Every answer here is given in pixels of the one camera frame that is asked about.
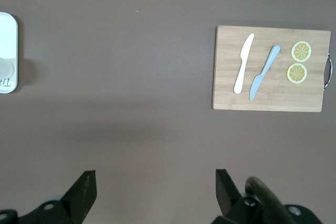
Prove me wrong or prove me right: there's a white plastic knife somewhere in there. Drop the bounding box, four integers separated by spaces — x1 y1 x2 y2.
233 33 255 94

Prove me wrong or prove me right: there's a white rectangular tray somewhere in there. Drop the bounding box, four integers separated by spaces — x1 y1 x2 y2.
0 12 19 94

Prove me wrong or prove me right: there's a white plastic cup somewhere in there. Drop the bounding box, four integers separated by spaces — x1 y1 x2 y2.
0 57 15 78

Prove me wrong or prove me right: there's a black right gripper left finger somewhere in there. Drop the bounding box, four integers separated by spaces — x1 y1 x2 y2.
0 170 97 224

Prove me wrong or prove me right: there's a light blue plastic knife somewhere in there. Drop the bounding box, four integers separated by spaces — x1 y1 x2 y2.
249 45 281 101

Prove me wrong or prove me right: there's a yellow lemon slice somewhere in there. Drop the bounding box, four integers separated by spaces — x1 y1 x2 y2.
291 40 312 62
286 62 308 84

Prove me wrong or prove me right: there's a wooden cutting board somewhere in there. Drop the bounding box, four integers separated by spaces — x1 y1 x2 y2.
212 25 332 113

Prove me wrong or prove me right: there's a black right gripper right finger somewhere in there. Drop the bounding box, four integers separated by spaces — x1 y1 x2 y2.
212 168 321 224

